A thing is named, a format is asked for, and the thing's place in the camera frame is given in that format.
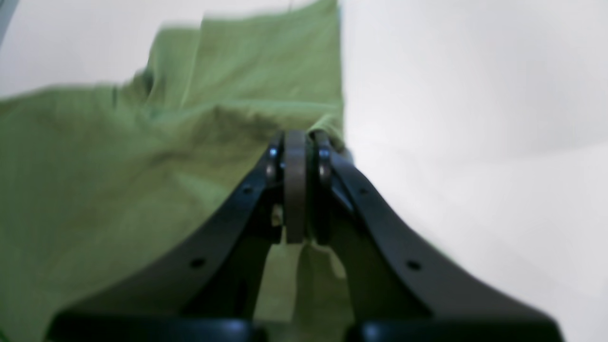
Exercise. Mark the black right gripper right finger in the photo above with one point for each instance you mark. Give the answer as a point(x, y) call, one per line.
point(401, 288)

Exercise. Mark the green t-shirt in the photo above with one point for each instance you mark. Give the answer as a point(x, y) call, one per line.
point(98, 181)

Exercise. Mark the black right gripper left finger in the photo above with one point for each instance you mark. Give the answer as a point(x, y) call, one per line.
point(205, 289)

